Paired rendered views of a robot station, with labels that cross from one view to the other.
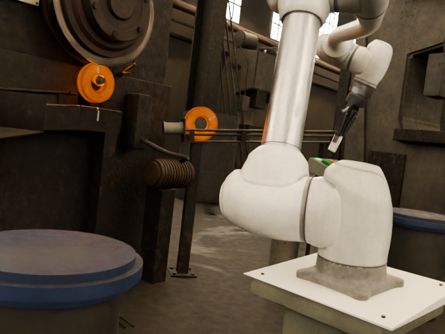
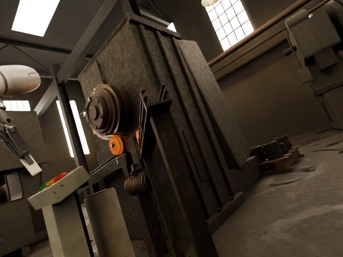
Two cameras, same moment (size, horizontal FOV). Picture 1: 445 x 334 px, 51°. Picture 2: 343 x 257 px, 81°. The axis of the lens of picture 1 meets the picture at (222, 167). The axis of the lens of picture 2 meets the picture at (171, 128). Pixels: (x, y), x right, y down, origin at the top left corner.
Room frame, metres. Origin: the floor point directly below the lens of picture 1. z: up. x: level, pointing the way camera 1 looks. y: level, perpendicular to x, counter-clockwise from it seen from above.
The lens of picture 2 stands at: (2.34, -1.11, 0.54)
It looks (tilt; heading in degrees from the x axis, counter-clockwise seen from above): 9 degrees up; 90
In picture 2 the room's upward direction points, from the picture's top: 20 degrees counter-clockwise
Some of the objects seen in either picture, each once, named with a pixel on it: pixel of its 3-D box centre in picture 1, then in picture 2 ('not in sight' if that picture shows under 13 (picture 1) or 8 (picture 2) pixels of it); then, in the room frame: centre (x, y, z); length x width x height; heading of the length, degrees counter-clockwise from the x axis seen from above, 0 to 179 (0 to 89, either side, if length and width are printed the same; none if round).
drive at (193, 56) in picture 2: not in sight; (194, 123); (2.63, 1.45, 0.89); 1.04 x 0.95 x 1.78; 51
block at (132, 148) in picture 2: (136, 121); (139, 152); (2.05, 0.40, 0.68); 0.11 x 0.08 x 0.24; 51
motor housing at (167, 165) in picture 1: (164, 219); (150, 214); (2.03, 0.23, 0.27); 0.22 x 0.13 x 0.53; 141
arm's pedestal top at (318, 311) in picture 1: (347, 294); not in sight; (1.05, -0.32, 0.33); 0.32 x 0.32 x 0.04; 46
